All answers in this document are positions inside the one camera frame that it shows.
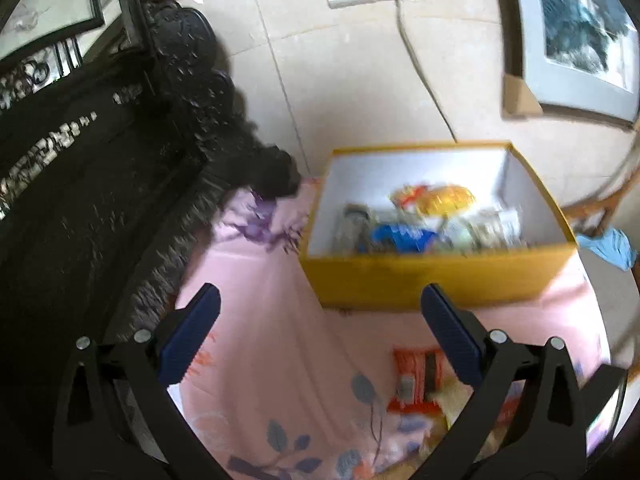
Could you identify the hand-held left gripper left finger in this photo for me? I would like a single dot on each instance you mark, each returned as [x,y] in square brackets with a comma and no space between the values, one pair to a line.
[192,330]

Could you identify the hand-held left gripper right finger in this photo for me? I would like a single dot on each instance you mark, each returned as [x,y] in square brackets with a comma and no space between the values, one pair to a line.
[447,330]

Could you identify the yellow cardboard box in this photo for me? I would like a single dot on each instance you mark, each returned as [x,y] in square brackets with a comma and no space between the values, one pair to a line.
[425,280]

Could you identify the blue snack packet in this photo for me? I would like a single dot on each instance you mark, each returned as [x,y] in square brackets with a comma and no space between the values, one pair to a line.
[400,237]

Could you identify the white packet red print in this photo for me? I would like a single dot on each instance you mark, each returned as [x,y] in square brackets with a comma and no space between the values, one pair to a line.
[500,227]

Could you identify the yellow orange snack packet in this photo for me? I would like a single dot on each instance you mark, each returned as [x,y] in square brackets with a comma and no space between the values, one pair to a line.
[442,200]

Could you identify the clear nut packet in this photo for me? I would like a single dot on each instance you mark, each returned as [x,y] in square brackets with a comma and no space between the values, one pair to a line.
[355,225]

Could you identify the pink printed blanket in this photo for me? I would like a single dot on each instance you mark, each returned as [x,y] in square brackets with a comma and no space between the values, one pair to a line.
[280,360]

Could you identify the dark carved wooden furniture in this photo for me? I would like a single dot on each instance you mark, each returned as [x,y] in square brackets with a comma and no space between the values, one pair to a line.
[100,185]

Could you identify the blue cloth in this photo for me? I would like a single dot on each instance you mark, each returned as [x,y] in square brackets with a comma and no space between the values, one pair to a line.
[610,250]

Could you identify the wooden armchair grey cushion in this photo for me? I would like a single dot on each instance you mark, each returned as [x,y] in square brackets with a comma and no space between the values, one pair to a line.
[595,206]

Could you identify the cardboard corner protector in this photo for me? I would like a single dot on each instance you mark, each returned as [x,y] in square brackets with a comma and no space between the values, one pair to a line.
[517,97]

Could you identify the framed lotus painting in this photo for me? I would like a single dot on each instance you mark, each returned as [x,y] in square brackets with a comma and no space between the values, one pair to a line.
[575,25]

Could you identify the framed insect picture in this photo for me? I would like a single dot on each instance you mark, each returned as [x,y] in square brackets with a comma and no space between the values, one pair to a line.
[45,0]

